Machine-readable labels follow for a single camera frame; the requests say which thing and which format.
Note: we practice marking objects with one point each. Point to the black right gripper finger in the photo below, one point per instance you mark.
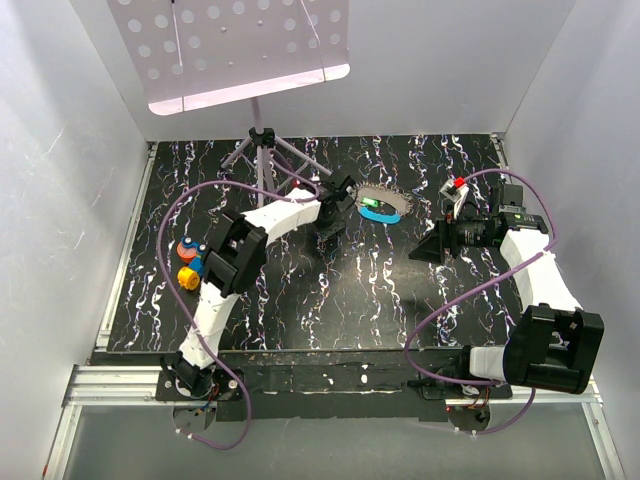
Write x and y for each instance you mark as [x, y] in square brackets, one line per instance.
[439, 235]
[430, 250]

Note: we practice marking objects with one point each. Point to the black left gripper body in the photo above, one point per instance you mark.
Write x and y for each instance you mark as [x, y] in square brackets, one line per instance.
[328, 228]

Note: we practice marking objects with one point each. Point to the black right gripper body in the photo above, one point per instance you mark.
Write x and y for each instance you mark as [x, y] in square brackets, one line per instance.
[467, 233]

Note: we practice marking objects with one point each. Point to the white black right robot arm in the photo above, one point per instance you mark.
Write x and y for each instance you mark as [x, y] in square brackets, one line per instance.
[555, 343]

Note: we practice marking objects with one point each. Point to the colourful toy block figure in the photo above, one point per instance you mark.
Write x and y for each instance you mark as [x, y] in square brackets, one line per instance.
[192, 254]

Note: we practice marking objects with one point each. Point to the lilac perforated music stand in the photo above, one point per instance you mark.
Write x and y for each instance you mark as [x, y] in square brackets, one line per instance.
[191, 55]

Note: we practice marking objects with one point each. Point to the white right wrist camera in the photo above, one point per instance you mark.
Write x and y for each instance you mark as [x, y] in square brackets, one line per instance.
[455, 190]

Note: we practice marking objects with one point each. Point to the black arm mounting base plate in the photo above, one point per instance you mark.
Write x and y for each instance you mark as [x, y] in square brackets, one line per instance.
[326, 384]

